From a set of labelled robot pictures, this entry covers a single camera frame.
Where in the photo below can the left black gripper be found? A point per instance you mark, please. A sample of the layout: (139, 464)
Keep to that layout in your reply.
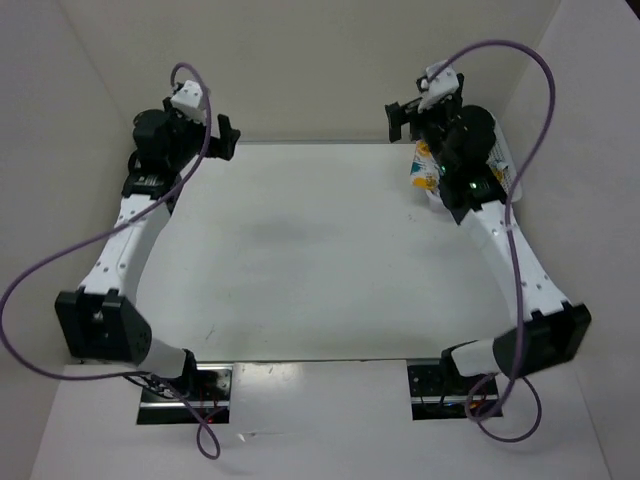
(224, 147)

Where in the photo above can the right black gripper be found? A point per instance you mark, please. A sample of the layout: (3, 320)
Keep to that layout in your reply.
(400, 114)

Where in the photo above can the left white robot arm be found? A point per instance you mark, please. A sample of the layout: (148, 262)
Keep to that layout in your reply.
(100, 320)

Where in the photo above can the colourful printed shorts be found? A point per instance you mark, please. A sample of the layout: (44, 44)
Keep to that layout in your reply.
(425, 172)

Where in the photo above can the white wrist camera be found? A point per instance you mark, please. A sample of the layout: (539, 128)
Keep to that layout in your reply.
(434, 86)
(188, 99)

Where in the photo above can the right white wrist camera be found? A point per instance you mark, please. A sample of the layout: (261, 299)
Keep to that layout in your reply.
(434, 86)

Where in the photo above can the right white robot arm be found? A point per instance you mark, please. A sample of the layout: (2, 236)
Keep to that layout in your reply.
(548, 329)

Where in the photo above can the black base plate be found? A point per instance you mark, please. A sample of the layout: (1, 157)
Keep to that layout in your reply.
(210, 398)
(434, 396)

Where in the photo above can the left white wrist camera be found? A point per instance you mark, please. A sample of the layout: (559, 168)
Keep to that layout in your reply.
(188, 99)

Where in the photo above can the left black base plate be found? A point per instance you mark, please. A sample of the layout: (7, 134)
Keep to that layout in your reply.
(210, 398)

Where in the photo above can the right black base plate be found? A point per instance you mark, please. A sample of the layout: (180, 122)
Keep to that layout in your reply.
(434, 396)

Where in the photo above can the white plastic basket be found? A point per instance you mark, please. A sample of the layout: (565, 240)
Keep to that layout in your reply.
(507, 165)

